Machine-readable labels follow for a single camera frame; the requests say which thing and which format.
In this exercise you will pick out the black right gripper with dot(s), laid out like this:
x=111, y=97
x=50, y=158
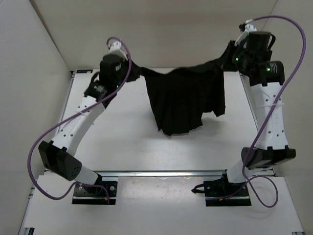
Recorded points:
x=240, y=46

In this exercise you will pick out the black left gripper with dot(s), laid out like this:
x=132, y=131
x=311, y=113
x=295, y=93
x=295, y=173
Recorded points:
x=136, y=71

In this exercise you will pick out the black pleated skirt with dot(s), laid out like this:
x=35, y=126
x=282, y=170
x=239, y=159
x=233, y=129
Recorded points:
x=179, y=98

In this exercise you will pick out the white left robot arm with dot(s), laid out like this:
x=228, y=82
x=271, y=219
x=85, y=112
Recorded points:
x=58, y=154

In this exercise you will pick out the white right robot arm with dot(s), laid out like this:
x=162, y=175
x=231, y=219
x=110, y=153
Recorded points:
x=263, y=80

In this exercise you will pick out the blue left table label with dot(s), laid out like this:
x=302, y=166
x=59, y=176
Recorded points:
x=84, y=71

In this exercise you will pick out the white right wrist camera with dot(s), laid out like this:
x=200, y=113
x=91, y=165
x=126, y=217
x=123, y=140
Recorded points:
x=245, y=29

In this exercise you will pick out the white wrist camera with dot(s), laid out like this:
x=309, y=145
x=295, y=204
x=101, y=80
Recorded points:
x=116, y=48
x=245, y=29

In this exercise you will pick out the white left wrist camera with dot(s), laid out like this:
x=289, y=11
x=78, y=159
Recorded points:
x=116, y=48

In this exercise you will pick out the aluminium table rail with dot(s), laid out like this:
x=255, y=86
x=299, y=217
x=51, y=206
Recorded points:
x=158, y=173

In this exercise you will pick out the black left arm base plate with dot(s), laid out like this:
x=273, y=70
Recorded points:
x=95, y=196

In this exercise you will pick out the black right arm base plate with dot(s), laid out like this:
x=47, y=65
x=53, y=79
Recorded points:
x=222, y=193

